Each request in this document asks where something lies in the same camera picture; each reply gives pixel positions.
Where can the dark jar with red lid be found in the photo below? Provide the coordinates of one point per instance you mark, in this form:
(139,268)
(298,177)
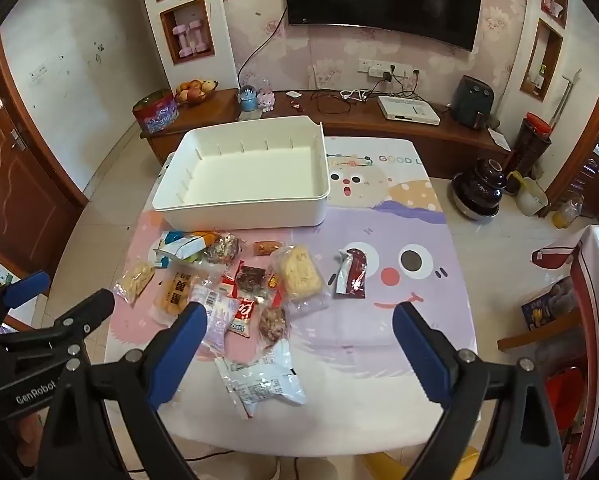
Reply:
(529,147)

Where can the clear brown meat packet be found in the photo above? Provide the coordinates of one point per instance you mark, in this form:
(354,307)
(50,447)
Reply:
(272,325)

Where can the yellow stool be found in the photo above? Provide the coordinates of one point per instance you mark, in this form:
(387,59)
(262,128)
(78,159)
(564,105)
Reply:
(379,467)

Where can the white plastic storage box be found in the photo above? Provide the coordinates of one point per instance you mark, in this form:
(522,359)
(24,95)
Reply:
(254,170)

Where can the clear noodle cake packet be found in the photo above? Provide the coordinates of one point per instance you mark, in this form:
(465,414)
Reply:
(302,272)

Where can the red plastic stool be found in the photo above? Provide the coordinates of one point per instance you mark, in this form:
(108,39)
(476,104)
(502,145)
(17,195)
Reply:
(564,392)

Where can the blue printed box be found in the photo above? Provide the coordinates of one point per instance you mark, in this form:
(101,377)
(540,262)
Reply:
(539,312)

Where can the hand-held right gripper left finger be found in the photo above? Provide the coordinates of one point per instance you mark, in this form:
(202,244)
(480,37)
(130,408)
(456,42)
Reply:
(179,355)

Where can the dark purple ceramic pot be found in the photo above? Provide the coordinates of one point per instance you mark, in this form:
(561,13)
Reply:
(479,187)

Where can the white purple packet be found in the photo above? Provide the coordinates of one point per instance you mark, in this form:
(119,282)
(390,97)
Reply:
(215,320)

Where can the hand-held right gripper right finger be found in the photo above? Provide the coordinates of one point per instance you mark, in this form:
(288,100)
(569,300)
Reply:
(424,355)

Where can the white small remote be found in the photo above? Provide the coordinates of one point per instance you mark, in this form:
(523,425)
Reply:
(293,94)

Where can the red round tin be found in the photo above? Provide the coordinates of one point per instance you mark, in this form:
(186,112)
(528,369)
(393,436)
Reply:
(154,112)

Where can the dark green air fryer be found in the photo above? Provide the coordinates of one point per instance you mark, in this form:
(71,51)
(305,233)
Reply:
(473,102)

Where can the white wall switch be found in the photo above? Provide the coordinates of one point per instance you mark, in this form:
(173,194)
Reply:
(38,73)

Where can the orange white snack packet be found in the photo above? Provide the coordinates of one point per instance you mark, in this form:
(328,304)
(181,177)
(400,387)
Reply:
(179,247)

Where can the white flat media player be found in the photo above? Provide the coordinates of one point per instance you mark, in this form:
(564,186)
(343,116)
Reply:
(409,109)

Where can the small orange packet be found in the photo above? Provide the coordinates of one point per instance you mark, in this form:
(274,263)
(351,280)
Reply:
(268,247)

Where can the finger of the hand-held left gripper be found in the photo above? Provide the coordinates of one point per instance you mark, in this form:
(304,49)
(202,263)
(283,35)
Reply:
(26,290)
(86,312)

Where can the pink toy figure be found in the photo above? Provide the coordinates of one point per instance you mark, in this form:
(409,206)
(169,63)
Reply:
(267,97)

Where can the bottle of yellow liquid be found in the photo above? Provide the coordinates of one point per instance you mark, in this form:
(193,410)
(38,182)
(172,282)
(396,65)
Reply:
(565,216)

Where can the grey metal rod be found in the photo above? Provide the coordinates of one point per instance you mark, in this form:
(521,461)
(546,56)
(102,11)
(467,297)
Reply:
(562,102)

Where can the bowl of fruit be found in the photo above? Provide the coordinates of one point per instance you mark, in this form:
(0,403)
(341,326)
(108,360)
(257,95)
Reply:
(195,91)

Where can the brown wooden door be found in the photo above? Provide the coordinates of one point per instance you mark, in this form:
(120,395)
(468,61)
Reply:
(14,185)

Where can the red white pouch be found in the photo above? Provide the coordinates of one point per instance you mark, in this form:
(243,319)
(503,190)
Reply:
(554,256)

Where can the white wall power strip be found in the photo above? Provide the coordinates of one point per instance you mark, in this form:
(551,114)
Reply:
(374,67)

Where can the red white packet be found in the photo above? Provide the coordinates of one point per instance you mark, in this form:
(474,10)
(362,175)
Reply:
(243,316)

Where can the grey white packet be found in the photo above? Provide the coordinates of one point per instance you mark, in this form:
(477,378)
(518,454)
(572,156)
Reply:
(259,380)

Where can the white paper card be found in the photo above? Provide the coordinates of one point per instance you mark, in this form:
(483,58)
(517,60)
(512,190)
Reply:
(499,138)

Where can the cartoon printed table mat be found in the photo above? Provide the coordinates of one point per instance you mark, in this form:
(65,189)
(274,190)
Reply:
(359,360)

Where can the blue cup holder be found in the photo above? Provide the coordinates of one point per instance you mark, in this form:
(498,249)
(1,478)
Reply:
(248,100)

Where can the dark red sauce packet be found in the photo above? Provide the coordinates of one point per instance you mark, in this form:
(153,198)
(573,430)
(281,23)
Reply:
(352,275)

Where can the clear mixed nut packet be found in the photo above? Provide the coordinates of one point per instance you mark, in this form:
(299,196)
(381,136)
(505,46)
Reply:
(224,249)

